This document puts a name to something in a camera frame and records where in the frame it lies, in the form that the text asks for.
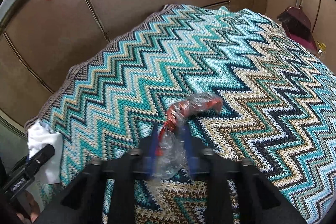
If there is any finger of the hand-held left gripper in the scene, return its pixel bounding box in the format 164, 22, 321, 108
24, 145, 56, 175

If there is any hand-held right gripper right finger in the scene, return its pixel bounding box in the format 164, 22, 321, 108
183, 124, 307, 224

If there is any red snack wrapper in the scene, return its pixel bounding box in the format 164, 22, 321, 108
167, 98, 222, 132

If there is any large white tissue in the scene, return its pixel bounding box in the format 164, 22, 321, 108
27, 120, 62, 185

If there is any clear plastic bag red handle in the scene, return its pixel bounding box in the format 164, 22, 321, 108
152, 92, 224, 180

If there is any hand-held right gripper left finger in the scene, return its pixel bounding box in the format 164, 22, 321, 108
37, 123, 161, 224

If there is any person's left hand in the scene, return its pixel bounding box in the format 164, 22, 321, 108
24, 191, 41, 222

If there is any zigzag knitted blanket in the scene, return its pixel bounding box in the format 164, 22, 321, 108
25, 4, 336, 224

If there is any maroon dustpan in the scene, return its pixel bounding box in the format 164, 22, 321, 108
277, 5, 319, 51

